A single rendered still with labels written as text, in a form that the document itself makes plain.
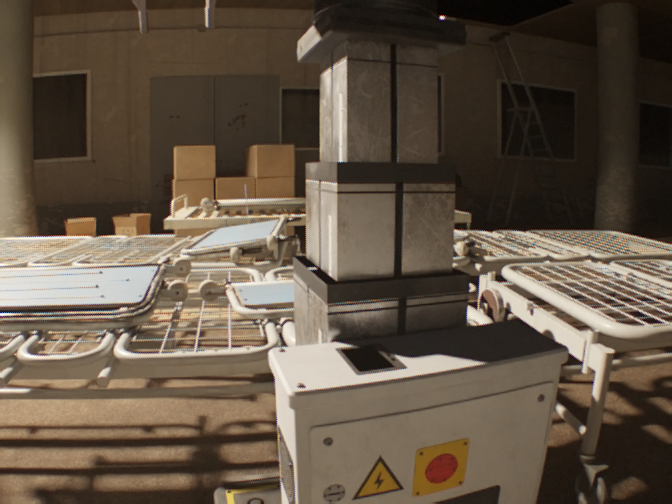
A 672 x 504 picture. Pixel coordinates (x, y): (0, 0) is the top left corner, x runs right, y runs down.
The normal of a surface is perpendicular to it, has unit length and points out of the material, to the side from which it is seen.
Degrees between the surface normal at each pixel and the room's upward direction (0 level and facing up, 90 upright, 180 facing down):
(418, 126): 90
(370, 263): 90
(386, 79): 90
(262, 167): 90
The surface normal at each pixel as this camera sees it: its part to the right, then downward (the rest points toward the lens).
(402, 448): 0.29, 0.17
